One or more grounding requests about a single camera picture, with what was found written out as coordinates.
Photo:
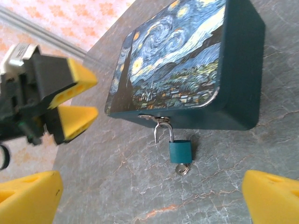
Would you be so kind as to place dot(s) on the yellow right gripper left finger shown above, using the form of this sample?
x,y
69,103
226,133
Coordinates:
x,y
28,198

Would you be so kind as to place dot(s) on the aluminium frame rail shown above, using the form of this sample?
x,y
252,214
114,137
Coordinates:
x,y
46,35

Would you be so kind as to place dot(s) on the teal starry night box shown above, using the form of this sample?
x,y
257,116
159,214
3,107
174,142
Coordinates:
x,y
182,58

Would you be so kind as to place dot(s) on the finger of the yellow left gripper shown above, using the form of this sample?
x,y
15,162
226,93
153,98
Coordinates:
x,y
74,121
56,77

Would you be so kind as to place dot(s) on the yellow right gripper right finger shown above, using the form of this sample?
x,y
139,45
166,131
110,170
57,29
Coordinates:
x,y
271,200

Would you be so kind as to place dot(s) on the silver box hasp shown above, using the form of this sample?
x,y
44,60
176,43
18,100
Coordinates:
x,y
149,117

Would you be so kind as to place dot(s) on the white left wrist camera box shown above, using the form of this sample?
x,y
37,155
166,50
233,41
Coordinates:
x,y
21,52

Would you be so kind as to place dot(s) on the small silver key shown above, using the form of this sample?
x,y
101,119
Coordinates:
x,y
180,170

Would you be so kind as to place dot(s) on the small teal padlock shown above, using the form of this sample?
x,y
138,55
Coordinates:
x,y
180,151

